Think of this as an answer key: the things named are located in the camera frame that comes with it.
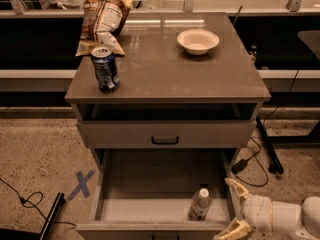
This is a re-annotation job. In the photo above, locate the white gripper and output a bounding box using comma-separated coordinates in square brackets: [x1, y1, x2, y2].
[213, 178, 272, 240]

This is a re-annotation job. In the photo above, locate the clear plastic water bottle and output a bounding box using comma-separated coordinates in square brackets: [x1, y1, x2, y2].
[188, 188, 212, 221]

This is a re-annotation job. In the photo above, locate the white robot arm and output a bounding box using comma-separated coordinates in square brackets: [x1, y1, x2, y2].
[213, 178, 320, 240]

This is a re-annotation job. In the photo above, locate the open grey middle drawer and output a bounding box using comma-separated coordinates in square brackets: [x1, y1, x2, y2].
[76, 149, 238, 240]

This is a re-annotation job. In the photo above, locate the closed grey top drawer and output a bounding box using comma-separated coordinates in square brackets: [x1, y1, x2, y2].
[77, 120, 256, 149]

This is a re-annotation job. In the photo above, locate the grey drawer cabinet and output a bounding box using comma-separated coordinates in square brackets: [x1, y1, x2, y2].
[64, 11, 272, 240]

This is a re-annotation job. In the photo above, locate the black power adapter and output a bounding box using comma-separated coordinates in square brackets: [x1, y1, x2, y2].
[231, 159, 248, 174]

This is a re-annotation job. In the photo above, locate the black stand leg right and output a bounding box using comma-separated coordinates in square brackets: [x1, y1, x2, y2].
[256, 117, 284, 174]

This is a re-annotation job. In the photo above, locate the black stand leg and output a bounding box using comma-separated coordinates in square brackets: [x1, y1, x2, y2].
[39, 192, 65, 240]
[256, 117, 284, 174]

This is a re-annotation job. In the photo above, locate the blue tape cross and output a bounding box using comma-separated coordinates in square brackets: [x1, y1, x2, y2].
[67, 170, 95, 201]

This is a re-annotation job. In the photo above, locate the white paper bowl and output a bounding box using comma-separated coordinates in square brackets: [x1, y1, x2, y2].
[177, 29, 219, 55]

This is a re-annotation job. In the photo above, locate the black stand leg left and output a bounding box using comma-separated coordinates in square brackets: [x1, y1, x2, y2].
[39, 192, 65, 240]

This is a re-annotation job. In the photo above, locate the blue soda can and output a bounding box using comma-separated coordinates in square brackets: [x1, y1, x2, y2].
[91, 46, 120, 91]

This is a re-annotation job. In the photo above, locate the thin black antenna rod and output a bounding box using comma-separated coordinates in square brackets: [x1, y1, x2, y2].
[232, 5, 243, 26]

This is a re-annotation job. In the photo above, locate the chip bag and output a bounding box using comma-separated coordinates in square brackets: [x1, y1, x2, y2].
[76, 0, 133, 56]

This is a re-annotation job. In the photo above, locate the black drawer handle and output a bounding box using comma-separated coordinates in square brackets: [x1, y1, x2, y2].
[151, 136, 179, 145]

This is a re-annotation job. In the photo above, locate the black cable right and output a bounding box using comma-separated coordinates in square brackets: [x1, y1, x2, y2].
[234, 50, 320, 188]

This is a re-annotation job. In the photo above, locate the black cable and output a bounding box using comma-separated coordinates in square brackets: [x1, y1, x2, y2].
[234, 50, 320, 188]
[0, 177, 77, 228]

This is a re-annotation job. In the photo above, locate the black cable left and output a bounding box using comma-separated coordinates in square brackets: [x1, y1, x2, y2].
[0, 177, 77, 228]

